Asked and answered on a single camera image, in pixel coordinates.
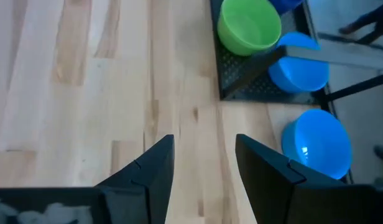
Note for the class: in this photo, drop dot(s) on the person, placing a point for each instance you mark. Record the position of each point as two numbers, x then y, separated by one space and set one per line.
368 21

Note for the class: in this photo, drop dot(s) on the purple mini bowl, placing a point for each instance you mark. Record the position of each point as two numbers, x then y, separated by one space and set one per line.
284 4

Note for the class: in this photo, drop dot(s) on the black mesh rack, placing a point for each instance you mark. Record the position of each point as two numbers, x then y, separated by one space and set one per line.
238 74

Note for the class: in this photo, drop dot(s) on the blue mini bowl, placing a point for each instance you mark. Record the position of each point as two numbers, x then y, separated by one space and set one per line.
319 140
297 76

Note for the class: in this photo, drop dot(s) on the green mini bowl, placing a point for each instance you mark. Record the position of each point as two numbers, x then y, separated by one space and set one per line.
247 28

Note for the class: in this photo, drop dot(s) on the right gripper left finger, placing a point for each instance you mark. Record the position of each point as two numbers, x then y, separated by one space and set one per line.
148 186

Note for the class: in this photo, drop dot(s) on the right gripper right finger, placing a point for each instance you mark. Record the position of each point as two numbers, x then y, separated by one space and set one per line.
272 193

